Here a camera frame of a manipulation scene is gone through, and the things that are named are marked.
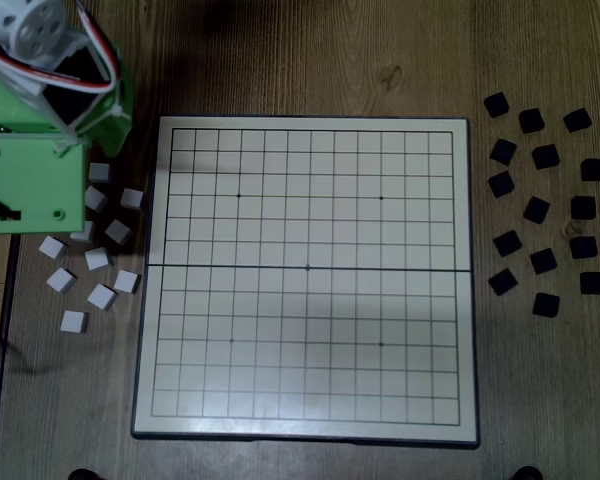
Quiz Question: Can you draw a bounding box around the white red servo wire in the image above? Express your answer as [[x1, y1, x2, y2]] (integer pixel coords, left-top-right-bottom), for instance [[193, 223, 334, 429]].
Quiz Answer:
[[0, 0, 122, 96]]

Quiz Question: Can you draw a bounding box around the white go board with grid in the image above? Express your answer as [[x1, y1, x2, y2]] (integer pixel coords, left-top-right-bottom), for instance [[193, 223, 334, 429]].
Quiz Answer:
[[130, 113, 481, 450]]

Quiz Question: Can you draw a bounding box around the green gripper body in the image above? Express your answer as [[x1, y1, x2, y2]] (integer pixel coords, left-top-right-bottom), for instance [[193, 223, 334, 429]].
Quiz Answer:
[[0, 44, 134, 157]]

